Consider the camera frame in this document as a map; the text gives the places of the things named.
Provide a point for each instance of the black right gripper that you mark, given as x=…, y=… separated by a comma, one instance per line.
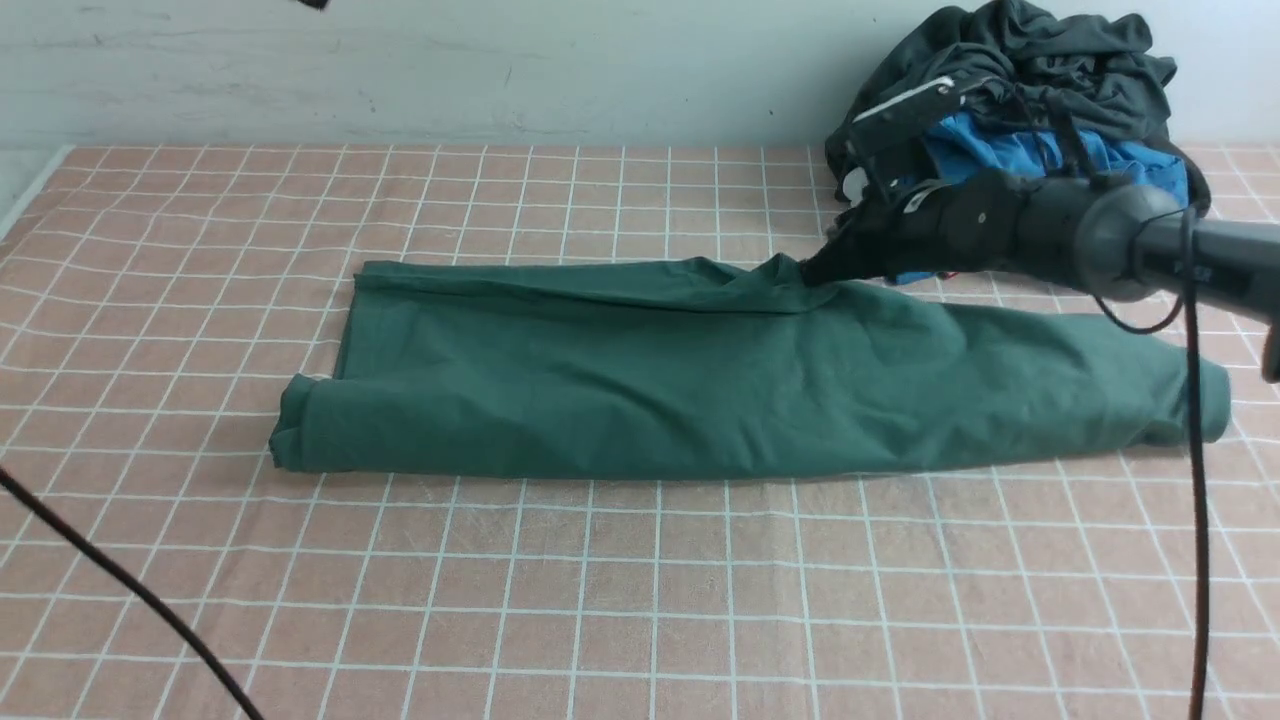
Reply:
x=963, y=227

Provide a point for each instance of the green long-sleeve top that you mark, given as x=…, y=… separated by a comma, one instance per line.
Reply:
x=695, y=370

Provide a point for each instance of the blue crumpled garment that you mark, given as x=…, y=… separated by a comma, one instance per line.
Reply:
x=958, y=147

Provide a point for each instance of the dark grey crumpled garment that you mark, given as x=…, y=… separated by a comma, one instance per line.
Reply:
x=1025, y=63

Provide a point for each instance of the pink checkered tablecloth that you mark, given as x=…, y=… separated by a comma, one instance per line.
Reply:
x=156, y=301

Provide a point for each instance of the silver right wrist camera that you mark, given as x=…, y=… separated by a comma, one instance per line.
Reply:
x=886, y=140

